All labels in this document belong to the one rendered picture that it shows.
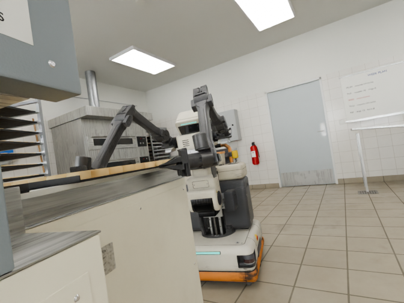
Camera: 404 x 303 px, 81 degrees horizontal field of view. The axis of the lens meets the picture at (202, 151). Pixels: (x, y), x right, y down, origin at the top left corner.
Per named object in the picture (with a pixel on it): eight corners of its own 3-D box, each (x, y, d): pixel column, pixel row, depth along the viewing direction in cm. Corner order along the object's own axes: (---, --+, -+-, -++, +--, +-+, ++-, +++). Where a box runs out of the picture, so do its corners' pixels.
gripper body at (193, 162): (186, 177, 83) (205, 173, 86) (181, 148, 83) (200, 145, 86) (180, 177, 89) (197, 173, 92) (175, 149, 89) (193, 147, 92)
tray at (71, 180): (115, 172, 118) (115, 169, 118) (189, 161, 105) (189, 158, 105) (-40, 198, 61) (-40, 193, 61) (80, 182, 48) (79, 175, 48)
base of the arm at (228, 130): (231, 128, 169) (216, 130, 173) (228, 120, 163) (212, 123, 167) (231, 137, 164) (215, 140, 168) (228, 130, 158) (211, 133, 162)
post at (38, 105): (64, 270, 202) (37, 76, 206) (62, 272, 199) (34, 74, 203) (61, 271, 203) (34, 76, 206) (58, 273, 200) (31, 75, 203)
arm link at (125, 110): (131, 99, 136) (118, 101, 140) (125, 120, 131) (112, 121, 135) (170, 132, 174) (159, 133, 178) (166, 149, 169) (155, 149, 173)
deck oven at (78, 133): (103, 228, 379) (85, 105, 383) (62, 226, 441) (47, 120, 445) (165, 204, 513) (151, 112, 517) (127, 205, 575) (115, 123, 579)
